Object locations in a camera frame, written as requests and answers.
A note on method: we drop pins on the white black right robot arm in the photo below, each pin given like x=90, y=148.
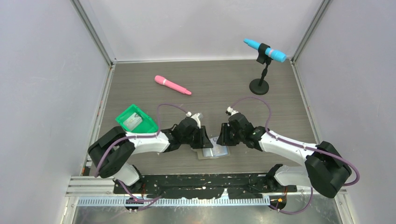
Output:
x=320, y=166

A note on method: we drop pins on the blue toy microphone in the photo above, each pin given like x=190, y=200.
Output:
x=265, y=52

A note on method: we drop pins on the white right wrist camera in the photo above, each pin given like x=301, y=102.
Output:
x=230, y=111

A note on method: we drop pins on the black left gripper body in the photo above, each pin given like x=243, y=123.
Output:
x=194, y=140

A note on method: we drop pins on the aluminium front rail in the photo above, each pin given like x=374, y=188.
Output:
x=90, y=191

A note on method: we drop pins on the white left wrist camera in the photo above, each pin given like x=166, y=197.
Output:
x=197, y=117

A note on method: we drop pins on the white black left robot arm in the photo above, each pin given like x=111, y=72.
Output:
x=111, y=152

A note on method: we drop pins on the grey card holder wallet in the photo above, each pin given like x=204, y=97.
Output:
x=206, y=153

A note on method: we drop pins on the white gold VIP card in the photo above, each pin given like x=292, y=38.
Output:
x=220, y=151

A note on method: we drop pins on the green plastic bin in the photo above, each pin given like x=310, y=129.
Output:
x=147, y=126

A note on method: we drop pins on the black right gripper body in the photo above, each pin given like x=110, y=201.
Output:
x=235, y=137

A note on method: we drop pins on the pink toy microphone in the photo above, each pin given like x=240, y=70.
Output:
x=165, y=82

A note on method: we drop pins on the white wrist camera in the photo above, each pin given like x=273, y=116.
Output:
x=230, y=111
x=197, y=117

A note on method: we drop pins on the silver card in bin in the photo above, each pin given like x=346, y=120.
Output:
x=132, y=121

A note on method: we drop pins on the black microphone stand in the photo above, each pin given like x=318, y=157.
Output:
x=260, y=86

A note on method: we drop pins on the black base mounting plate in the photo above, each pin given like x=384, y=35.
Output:
x=206, y=186

